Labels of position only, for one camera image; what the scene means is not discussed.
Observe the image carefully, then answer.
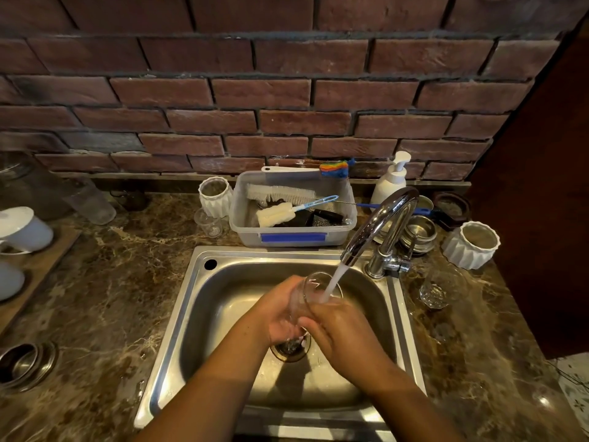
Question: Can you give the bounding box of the person's left hand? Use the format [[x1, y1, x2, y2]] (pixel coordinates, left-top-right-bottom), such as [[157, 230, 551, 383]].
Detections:
[[242, 275, 310, 347]]

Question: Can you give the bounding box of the person's right hand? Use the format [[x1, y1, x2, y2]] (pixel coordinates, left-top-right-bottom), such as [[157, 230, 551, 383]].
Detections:
[[297, 295, 402, 395]]

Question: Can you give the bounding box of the clear drinking glass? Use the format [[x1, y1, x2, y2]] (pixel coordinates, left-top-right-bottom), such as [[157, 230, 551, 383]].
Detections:
[[282, 271, 344, 346]]

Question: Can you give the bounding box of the person's right forearm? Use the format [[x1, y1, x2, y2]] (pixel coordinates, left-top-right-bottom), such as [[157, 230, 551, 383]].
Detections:
[[364, 363, 468, 442]]

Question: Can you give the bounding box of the person's left forearm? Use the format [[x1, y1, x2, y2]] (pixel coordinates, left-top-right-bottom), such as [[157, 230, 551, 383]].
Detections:
[[131, 317, 272, 442]]

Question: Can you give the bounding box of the sink drain strainer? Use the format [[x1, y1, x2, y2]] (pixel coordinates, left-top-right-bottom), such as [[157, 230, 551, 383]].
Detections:
[[270, 333, 312, 363]]

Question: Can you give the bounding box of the stainless steel sink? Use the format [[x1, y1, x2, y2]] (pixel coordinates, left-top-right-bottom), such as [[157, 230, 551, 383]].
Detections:
[[133, 246, 427, 442]]

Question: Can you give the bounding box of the grey plastic tub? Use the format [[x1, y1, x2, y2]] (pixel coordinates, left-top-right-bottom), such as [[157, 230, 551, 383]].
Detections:
[[229, 170, 358, 248]]

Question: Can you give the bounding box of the chrome faucet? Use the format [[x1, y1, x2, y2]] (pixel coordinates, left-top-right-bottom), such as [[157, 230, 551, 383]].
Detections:
[[340, 187, 420, 279]]

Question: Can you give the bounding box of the white bristle bottle brush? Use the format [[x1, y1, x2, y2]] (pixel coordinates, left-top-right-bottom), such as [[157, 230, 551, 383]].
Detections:
[[245, 183, 317, 204]]

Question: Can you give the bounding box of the clear faceted glass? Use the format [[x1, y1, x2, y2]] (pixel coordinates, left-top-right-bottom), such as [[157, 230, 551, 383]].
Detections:
[[419, 267, 470, 311]]

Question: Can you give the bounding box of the small clear glass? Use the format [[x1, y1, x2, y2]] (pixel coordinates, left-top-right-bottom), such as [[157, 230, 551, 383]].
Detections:
[[194, 208, 224, 239]]

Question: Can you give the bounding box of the stainless steel strainer bowl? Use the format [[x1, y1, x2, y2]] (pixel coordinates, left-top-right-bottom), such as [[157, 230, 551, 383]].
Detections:
[[399, 215, 438, 256]]

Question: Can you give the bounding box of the white soap pump bottle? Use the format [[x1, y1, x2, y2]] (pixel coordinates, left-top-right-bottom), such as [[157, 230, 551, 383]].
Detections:
[[369, 151, 412, 212]]

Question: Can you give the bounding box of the large white ribbed ceramic cup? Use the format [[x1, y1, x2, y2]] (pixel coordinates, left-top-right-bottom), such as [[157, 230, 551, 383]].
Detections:
[[442, 221, 501, 271]]

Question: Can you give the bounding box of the dark round coaster dish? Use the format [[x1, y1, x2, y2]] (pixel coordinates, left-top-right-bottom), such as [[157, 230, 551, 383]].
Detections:
[[433, 192, 472, 226]]

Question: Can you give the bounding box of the frosted plastic cup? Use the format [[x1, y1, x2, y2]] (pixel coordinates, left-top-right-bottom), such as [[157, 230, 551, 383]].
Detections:
[[62, 178, 117, 226]]

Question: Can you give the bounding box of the wooden tray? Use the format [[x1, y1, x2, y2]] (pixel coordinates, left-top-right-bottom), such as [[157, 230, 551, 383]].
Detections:
[[0, 224, 83, 336]]

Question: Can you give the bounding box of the white ceramic mug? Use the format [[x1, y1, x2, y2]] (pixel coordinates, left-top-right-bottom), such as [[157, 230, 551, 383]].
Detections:
[[0, 206, 54, 254]]

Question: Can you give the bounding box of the white round bowl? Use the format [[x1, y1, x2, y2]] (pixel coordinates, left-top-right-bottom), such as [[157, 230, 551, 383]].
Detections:
[[0, 260, 26, 302]]

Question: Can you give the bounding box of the large clear glass jar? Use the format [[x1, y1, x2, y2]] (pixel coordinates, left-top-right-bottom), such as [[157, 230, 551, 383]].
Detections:
[[0, 149, 76, 221]]

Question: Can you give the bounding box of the white sponge brush blue handle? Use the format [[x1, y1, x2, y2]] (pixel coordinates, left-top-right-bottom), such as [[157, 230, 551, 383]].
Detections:
[[256, 195, 340, 228]]

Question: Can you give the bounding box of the blue handled brush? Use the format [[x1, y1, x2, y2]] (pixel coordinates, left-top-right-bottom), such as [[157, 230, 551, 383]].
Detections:
[[331, 200, 433, 216]]

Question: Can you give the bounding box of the rainbow sponge brush white handle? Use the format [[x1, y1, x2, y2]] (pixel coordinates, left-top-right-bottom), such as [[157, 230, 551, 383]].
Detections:
[[261, 159, 356, 179]]

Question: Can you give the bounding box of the round metal countertop ring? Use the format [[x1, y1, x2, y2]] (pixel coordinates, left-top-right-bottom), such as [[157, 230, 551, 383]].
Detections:
[[0, 340, 60, 395]]

